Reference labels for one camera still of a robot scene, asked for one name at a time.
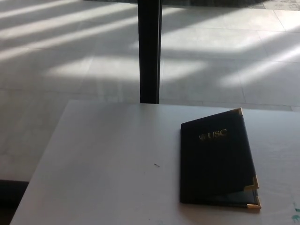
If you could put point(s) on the black USC diary gold corners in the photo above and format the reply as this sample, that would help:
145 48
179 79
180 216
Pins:
215 164

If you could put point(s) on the black vertical window frame post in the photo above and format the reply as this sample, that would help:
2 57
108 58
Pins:
149 51

